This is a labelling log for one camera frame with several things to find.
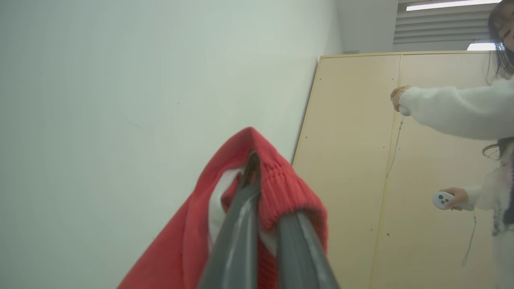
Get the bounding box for white controller wrist strap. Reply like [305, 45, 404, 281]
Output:
[462, 211, 477, 267]
[385, 116, 405, 179]

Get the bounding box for beige wooden cabinet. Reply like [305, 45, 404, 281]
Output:
[292, 50, 514, 289]

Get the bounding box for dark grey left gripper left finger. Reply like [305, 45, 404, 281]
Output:
[197, 152, 261, 289]

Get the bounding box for person with long dark hair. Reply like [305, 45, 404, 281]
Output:
[482, 0, 514, 289]

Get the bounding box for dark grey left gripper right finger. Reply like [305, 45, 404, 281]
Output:
[277, 211, 340, 289]

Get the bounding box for person right hand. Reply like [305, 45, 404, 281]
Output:
[390, 85, 412, 113]

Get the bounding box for person left hand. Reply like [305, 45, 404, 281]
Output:
[441, 187, 469, 211]

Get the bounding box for red shirt with white sleeves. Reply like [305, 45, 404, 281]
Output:
[116, 127, 329, 289]

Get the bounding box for long ceiling light panel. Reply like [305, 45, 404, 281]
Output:
[406, 0, 502, 12]

